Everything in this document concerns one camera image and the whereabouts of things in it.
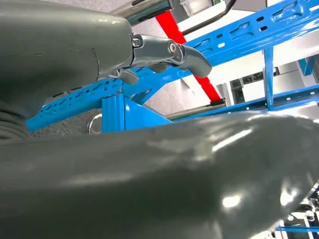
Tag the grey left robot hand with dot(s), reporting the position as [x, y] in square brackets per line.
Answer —
[62, 49]

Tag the blue metal shelf rack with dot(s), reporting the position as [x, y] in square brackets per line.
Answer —
[249, 36]

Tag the short red barrier belt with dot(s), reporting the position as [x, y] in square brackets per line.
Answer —
[171, 28]

